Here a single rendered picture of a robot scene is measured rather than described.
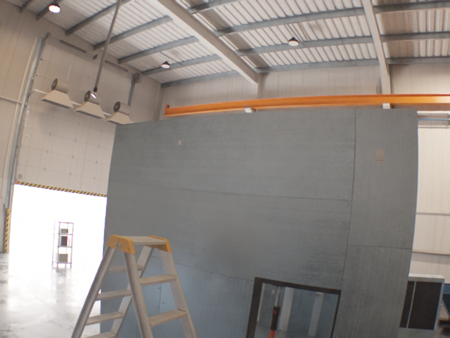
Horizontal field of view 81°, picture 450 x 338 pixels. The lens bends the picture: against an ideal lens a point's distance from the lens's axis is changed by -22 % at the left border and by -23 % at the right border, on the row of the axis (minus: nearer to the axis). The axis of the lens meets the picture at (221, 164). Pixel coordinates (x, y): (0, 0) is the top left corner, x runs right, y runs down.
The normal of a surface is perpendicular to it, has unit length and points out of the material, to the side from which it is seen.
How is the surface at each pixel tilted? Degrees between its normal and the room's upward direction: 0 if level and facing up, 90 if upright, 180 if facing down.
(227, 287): 90
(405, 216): 90
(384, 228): 90
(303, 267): 90
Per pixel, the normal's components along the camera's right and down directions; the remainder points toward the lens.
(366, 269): -0.54, -0.16
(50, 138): 0.83, 0.02
